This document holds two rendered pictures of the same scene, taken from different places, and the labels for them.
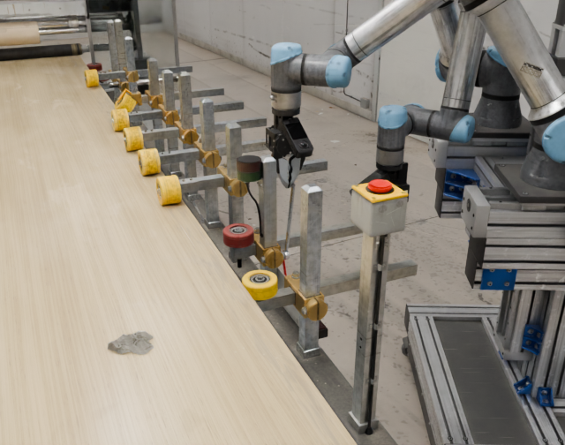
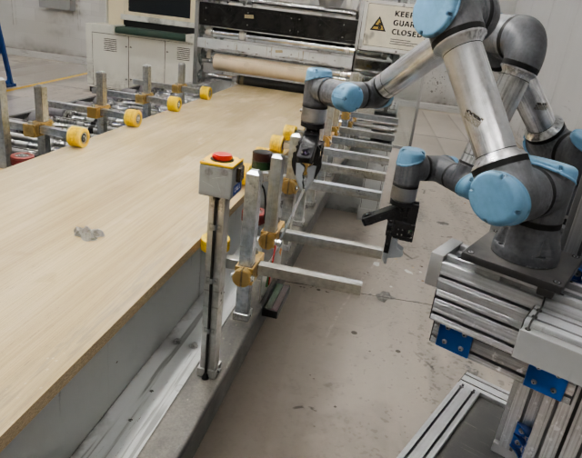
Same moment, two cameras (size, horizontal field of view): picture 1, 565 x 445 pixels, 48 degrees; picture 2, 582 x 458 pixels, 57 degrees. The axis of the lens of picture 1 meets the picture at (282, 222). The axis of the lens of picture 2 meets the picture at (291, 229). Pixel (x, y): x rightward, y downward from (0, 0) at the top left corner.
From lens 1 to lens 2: 0.90 m
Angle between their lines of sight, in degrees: 31
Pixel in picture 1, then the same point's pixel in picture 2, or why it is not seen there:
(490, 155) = not seen: hidden behind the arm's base
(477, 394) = not seen: outside the picture
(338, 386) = (229, 343)
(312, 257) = (245, 231)
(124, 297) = (127, 214)
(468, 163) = not seen: hidden behind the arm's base
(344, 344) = (406, 386)
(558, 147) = (479, 203)
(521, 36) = (467, 82)
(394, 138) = (403, 175)
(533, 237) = (482, 304)
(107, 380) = (47, 243)
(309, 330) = (239, 295)
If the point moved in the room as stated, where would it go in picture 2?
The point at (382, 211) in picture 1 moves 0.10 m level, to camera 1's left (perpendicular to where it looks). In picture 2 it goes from (208, 174) to (173, 161)
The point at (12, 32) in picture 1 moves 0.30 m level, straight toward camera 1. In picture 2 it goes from (297, 71) to (287, 74)
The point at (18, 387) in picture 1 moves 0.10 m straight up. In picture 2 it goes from (8, 226) to (5, 190)
